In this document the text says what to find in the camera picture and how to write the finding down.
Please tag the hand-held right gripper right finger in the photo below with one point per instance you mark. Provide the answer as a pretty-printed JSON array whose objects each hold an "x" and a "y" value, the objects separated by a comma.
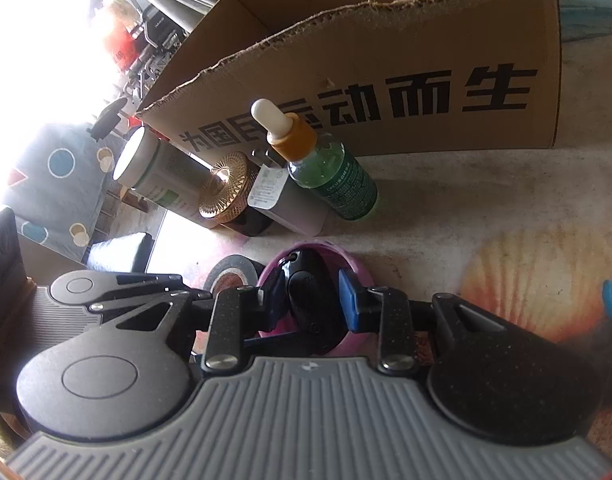
[{"x": 350, "y": 305}]

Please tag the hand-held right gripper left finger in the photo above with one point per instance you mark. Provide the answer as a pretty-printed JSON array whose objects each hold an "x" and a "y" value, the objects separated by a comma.
[{"x": 271, "y": 300}]

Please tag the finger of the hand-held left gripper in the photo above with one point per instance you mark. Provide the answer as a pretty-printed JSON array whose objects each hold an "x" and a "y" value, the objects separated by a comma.
[{"x": 146, "y": 296}]

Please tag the black oval object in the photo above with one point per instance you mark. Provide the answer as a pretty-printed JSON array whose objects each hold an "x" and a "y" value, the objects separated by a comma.
[{"x": 311, "y": 300}]

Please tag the pink silicone cup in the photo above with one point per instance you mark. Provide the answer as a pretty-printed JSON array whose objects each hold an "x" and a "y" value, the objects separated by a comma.
[{"x": 350, "y": 347}]

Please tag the black tape roll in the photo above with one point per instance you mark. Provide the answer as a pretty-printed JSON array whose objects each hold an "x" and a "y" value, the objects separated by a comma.
[{"x": 226, "y": 267}]

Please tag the white charger plug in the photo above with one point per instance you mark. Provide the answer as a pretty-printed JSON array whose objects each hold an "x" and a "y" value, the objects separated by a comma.
[{"x": 286, "y": 210}]

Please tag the gold lid cream jar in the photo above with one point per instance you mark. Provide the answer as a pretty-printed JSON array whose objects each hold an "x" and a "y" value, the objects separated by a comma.
[{"x": 226, "y": 185}]

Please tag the green dropper bottle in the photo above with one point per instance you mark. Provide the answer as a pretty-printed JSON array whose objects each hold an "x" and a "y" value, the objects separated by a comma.
[{"x": 336, "y": 180}]

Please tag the white lid supplement bottle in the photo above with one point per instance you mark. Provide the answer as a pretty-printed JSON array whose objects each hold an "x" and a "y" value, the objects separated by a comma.
[{"x": 156, "y": 170}]

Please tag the brown cardboard box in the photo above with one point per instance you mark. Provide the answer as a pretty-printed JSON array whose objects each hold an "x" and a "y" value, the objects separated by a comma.
[{"x": 436, "y": 50}]

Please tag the grey circle pattern mat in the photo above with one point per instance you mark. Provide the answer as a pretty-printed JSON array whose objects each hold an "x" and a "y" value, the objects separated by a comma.
[{"x": 61, "y": 195}]

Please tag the wheelchair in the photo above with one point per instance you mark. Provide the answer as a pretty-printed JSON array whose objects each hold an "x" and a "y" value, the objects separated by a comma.
[{"x": 156, "y": 25}]

